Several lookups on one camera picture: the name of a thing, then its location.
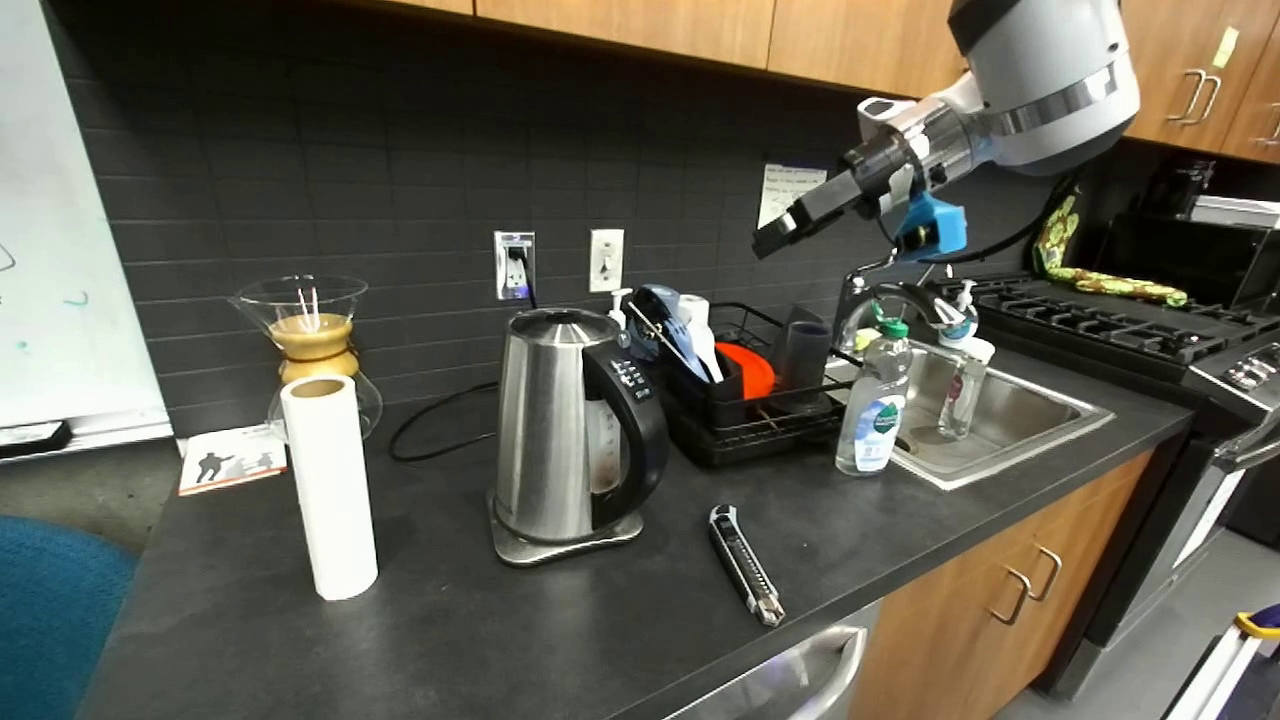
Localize black kettle power cord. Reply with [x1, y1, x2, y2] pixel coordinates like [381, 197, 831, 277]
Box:
[384, 376, 503, 468]

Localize yellow green oven mitt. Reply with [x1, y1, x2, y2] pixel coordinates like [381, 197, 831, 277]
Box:
[1031, 185, 1192, 307]

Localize orange plate in rack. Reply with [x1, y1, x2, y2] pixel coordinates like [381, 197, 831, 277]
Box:
[715, 340, 777, 401]

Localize white paper towel roll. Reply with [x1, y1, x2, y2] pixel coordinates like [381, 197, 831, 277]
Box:
[281, 376, 381, 601]

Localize stainless steel dishwasher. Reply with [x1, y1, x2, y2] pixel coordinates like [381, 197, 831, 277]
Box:
[665, 606, 878, 720]

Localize lower wooden cabinets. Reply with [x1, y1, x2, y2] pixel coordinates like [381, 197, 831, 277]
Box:
[850, 454, 1152, 720]

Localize black gas stove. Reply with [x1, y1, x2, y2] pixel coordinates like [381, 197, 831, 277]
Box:
[976, 277, 1280, 425]

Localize clear dish soap bottle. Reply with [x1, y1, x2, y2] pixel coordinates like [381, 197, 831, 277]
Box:
[836, 316, 910, 478]

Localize upper wooden cabinets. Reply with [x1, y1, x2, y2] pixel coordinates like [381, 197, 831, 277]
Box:
[374, 0, 1280, 164]

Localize blue chair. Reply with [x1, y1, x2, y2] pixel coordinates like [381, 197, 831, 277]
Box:
[0, 516, 133, 720]

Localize white whiteboard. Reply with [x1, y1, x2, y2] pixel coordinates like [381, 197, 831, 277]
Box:
[0, 0, 173, 454]

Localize white wall outlet with plug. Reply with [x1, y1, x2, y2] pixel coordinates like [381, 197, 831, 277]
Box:
[493, 233, 536, 301]

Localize white paper wall note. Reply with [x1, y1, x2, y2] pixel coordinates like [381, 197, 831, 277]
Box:
[754, 164, 828, 229]

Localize stainless steel sink basin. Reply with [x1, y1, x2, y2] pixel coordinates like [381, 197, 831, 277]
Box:
[892, 343, 1113, 494]

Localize stainless steel electric kettle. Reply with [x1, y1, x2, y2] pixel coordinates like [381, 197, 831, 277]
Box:
[489, 307, 669, 564]

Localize chrome kitchen faucet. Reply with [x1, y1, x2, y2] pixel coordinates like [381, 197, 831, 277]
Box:
[836, 265, 993, 353]

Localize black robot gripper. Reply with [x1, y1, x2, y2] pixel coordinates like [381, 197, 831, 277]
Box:
[751, 136, 922, 257]

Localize blue white cloth in rack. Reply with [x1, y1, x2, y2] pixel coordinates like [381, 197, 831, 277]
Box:
[624, 285, 724, 385]

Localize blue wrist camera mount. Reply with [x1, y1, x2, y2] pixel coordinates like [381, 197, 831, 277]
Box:
[894, 191, 968, 257]

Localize black wire dish rack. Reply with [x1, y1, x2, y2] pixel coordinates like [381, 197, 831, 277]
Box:
[646, 301, 844, 468]

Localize glass pour over coffee maker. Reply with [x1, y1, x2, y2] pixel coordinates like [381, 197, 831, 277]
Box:
[229, 271, 384, 438]

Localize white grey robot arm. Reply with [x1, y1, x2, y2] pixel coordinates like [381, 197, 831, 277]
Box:
[751, 0, 1139, 260]

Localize wooden cabinets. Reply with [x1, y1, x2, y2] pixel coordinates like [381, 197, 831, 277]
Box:
[850, 454, 1152, 720]
[374, 0, 1280, 164]

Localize small printed card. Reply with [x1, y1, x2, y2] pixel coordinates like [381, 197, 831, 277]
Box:
[179, 425, 288, 495]

